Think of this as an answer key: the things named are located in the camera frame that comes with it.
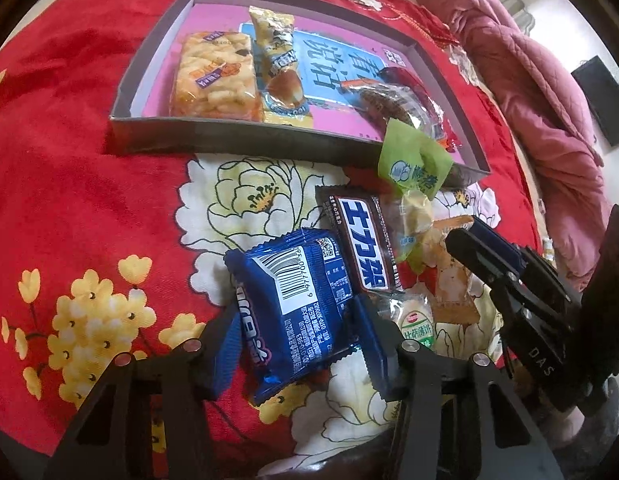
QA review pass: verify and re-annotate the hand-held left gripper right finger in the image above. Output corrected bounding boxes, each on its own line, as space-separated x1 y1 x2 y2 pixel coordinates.
353 294 565 480

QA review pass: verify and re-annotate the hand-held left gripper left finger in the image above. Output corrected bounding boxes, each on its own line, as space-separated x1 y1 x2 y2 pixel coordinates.
42 302 243 480

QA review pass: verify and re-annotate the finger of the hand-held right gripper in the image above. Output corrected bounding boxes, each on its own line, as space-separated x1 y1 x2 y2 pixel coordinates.
444 229 529 289
468 215 556 282

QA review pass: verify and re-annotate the orange cracker packet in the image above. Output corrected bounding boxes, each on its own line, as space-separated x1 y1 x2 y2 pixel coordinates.
429 215 483 326

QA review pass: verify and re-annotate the round biscuit packet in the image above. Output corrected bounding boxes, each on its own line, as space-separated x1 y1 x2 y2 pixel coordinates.
377 290 437 356

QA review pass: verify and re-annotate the blue cookie packet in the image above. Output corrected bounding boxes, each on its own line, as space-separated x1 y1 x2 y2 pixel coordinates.
224 227 363 406

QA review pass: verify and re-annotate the brown chocolate bar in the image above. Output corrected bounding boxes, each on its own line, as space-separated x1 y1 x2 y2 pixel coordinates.
314 185 405 293

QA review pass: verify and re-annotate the green milk candy packet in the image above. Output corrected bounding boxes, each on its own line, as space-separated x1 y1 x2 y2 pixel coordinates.
378 117 454 276

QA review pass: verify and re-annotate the red snack packet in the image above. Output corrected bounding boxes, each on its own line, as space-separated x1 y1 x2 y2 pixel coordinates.
377 65 460 148

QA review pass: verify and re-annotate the shallow box with pink base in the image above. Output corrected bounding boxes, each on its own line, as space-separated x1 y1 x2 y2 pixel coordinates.
107 0 490 188

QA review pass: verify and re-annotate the puffed rice cracker packet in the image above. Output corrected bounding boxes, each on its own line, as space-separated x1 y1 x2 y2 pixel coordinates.
170 31 264 122

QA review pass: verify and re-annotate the yellow snack packet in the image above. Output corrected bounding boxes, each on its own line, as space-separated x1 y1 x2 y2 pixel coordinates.
248 6 314 128

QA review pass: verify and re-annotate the pink quilt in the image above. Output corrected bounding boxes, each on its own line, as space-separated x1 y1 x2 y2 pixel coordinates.
412 0 615 291

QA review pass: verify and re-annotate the black television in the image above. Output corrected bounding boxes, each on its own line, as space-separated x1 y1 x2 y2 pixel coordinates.
572 55 619 148

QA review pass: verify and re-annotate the red floral cloth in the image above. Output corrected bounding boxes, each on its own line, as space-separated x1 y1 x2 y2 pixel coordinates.
0 0 545 461

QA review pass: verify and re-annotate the white wire rack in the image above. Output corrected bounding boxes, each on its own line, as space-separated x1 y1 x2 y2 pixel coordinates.
504 0 536 36

